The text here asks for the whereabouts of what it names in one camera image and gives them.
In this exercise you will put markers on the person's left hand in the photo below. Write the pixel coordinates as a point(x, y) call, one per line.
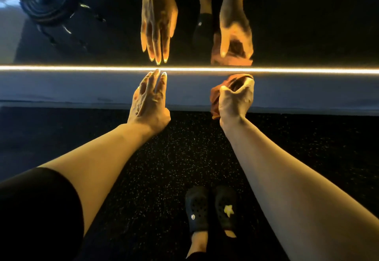
point(149, 107)

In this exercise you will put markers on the person's right hand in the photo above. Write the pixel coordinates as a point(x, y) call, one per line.
point(237, 101)

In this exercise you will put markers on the dark brown cleaning cloth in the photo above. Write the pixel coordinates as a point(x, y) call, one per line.
point(220, 89)

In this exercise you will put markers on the large wall mirror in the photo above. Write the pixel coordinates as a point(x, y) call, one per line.
point(296, 9)

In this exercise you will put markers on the person's left forearm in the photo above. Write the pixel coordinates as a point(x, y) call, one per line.
point(98, 166)

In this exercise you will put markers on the person's right forearm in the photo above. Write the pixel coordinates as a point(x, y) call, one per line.
point(296, 187)

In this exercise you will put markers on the person's black left shoe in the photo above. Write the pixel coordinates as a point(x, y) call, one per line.
point(197, 207)

